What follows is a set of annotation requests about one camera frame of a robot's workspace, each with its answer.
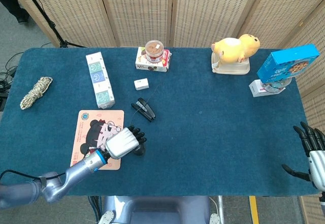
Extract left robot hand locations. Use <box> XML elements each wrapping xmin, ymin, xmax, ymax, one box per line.
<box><xmin>104</xmin><ymin>124</ymin><xmax>147</xmax><ymax>159</ymax></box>

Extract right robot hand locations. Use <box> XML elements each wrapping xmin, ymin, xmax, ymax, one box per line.
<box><xmin>281</xmin><ymin>121</ymin><xmax>325</xmax><ymax>191</ymax></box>

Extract black computer mouse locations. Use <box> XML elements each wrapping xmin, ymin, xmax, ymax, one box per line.
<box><xmin>132</xmin><ymin>142</ymin><xmax>146</xmax><ymax>156</ymax></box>

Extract cartoon girl mouse pad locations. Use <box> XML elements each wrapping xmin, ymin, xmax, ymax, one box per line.
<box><xmin>70</xmin><ymin>110</ymin><xmax>125</xmax><ymax>171</ymax></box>

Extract black stapler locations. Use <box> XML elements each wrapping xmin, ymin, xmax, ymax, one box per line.
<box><xmin>131</xmin><ymin>97</ymin><xmax>156</xmax><ymax>122</ymax></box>

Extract small white staple box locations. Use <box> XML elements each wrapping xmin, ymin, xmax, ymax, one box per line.
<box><xmin>134</xmin><ymin>78</ymin><xmax>150</xmax><ymax>91</ymax></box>

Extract long white tissue pack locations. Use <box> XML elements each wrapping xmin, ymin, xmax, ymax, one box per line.
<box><xmin>85</xmin><ymin>51</ymin><xmax>116</xmax><ymax>109</ymax></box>

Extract blue-grey robot torso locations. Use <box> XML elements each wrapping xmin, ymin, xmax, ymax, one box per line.
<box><xmin>97</xmin><ymin>196</ymin><xmax>224</xmax><ymax>224</ymax></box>

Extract white cookie snack box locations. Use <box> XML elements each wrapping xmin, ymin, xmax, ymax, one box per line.
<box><xmin>135</xmin><ymin>46</ymin><xmax>170</xmax><ymax>73</ymax></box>

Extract blue table cloth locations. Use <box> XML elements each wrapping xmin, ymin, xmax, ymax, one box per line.
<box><xmin>0</xmin><ymin>46</ymin><xmax>321</xmax><ymax>197</ymax></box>

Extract white cardboard box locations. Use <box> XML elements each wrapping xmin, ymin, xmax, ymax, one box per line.
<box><xmin>248</xmin><ymin>79</ymin><xmax>274</xmax><ymax>98</ymax></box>

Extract red and white snack pack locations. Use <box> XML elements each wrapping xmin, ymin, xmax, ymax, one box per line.
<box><xmin>161</xmin><ymin>49</ymin><xmax>172</xmax><ymax>72</ymax></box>

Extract clear jar red label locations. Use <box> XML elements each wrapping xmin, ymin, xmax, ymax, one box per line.
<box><xmin>145</xmin><ymin>40</ymin><xmax>165</xmax><ymax>62</ymax></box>

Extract blue cereal box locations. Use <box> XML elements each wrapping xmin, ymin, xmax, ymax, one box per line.
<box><xmin>256</xmin><ymin>43</ymin><xmax>320</xmax><ymax>84</ymax></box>

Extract cream plastic lunch box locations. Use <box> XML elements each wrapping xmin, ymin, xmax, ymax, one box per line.
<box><xmin>211</xmin><ymin>51</ymin><xmax>251</xmax><ymax>75</ymax></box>

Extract woven folding screen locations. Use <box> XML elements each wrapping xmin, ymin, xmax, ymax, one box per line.
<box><xmin>4</xmin><ymin>0</ymin><xmax>325</xmax><ymax>224</ymax></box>

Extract yellow plush toy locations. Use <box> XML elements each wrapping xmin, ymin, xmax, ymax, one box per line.
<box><xmin>211</xmin><ymin>34</ymin><xmax>261</xmax><ymax>63</ymax></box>

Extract black tripod stand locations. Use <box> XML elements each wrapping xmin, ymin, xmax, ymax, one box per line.
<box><xmin>17</xmin><ymin>0</ymin><xmax>87</xmax><ymax>48</ymax></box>

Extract person in dark clothes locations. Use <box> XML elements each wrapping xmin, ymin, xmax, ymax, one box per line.
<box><xmin>0</xmin><ymin>0</ymin><xmax>30</xmax><ymax>25</ymax></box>

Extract thin black cable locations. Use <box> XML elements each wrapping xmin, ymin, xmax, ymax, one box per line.
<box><xmin>131</xmin><ymin>83</ymin><xmax>159</xmax><ymax>129</ymax></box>

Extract coiled braided rope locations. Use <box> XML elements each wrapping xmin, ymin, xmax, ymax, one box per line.
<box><xmin>19</xmin><ymin>76</ymin><xmax>53</xmax><ymax>110</ymax></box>

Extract black floor cables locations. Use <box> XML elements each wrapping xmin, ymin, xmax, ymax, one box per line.
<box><xmin>0</xmin><ymin>51</ymin><xmax>25</xmax><ymax>112</ymax></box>

